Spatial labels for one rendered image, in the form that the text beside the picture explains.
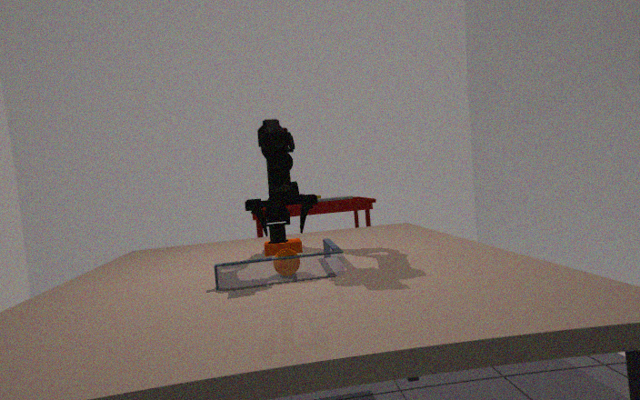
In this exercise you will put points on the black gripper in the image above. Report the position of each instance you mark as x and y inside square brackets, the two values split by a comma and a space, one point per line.
[255, 205]

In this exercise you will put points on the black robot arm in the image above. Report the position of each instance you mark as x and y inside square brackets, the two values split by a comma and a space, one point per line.
[276, 143]

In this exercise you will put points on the low clear corner walls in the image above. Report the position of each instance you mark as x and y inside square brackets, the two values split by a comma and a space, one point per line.
[277, 271]

